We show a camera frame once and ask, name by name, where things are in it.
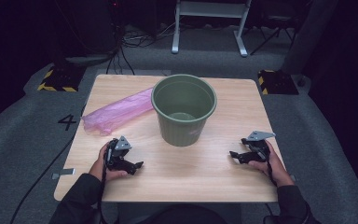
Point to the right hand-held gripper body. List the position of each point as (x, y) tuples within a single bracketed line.
[(259, 149)]

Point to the white metal stand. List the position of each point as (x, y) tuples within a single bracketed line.
[(208, 9)]

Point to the grey tape strip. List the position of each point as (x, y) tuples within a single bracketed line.
[(63, 172)]

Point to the person's right hand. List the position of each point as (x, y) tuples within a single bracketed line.
[(276, 169)]

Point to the person's left hand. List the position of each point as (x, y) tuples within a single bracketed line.
[(99, 169)]

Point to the pink plastic bag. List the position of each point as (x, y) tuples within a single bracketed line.
[(118, 112)]

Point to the black tripod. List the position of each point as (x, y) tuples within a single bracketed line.
[(276, 28)]

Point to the green plastic bin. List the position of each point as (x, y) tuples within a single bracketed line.
[(183, 130)]

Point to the black yellow striped base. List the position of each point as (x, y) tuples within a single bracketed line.
[(62, 79), (278, 82)]

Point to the grey pole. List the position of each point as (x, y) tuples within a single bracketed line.
[(307, 34)]

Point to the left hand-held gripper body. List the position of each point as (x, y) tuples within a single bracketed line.
[(118, 154)]

